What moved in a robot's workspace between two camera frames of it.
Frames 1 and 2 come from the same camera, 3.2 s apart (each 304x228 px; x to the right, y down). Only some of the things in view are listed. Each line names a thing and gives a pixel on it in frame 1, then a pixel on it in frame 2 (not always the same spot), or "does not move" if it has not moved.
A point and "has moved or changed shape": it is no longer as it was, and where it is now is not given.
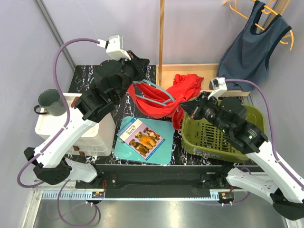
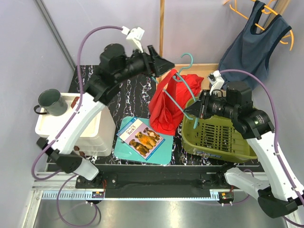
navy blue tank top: (246, 56) does not move
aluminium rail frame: (59, 204) does not move
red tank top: (157, 104) has moved or changed shape
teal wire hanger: (164, 103) → (175, 76)
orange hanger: (266, 10) does not move
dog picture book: (140, 138) does not move
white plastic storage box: (99, 142) does not move
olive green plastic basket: (203, 138) does not move
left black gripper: (140, 65) → (155, 65)
